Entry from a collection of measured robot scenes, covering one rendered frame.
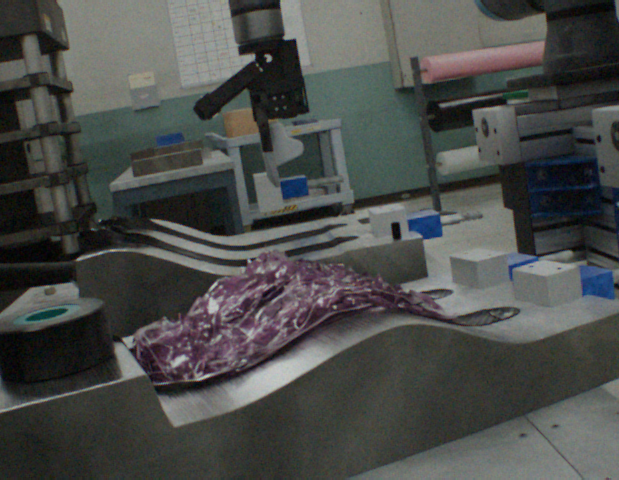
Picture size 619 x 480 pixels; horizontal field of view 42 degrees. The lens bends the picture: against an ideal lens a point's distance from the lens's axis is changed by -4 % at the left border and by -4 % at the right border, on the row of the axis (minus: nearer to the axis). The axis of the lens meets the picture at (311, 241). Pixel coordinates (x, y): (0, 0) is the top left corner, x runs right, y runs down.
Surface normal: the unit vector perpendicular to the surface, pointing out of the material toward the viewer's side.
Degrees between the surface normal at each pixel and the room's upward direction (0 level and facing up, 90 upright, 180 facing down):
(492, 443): 0
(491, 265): 90
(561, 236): 90
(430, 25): 90
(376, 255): 90
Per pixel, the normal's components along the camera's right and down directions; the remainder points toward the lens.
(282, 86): 0.08, 0.15
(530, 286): -0.91, 0.22
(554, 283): 0.37, 0.09
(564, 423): -0.17, -0.97
